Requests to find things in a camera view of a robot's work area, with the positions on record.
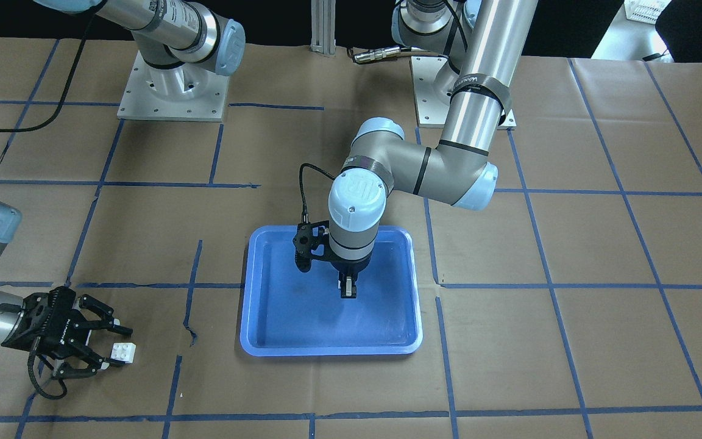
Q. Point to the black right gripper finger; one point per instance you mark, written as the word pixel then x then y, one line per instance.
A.
pixel 75 367
pixel 106 319

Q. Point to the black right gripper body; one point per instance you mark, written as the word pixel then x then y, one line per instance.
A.
pixel 35 333

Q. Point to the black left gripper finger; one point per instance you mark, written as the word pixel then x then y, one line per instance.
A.
pixel 342 278

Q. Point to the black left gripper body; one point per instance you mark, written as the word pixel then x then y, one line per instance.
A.
pixel 348 266

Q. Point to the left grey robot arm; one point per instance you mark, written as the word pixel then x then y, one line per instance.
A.
pixel 466 94

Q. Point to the blue plastic tray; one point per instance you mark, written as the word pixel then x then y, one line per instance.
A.
pixel 287 313

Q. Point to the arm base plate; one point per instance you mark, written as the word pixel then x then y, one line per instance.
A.
pixel 184 93
pixel 434 79

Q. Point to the aluminium frame post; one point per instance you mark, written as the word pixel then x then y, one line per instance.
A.
pixel 322 20

